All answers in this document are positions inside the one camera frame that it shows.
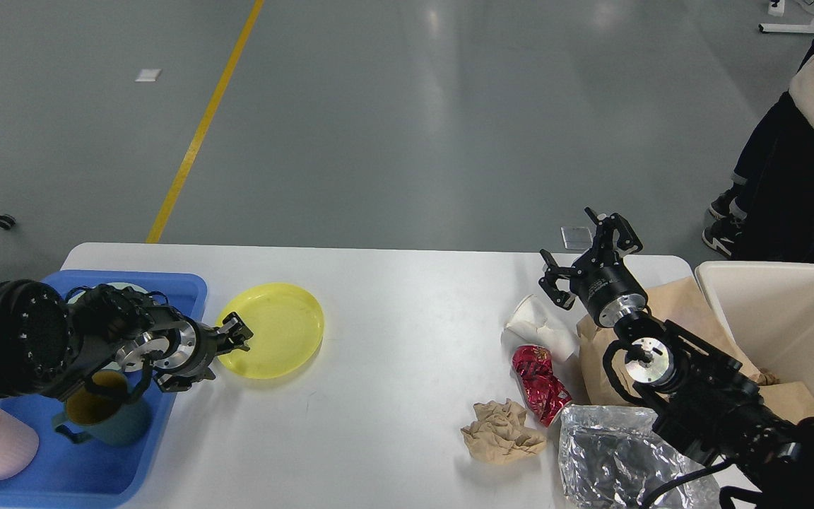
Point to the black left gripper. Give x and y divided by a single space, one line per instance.
178 357

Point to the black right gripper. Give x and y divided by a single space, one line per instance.
600 280

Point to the yellow plastic plate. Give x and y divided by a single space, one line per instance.
288 324

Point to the dark teal mug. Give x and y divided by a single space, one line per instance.
87 416

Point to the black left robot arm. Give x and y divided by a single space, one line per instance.
115 342

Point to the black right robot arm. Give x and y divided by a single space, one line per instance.
705 407

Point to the crushed white paper cup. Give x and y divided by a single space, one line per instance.
534 322

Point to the brown paper bag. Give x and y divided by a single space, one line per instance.
682 302

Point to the red crumpled foil wrapper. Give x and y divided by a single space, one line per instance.
545 395

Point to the blue plastic tray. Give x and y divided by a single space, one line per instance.
93 474

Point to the silver foil bag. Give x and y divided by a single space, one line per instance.
609 456

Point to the crumpled brown paper ball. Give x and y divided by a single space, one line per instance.
499 435

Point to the white plastic bin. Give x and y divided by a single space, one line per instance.
768 308

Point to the person in dark trousers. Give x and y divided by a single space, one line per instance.
727 209

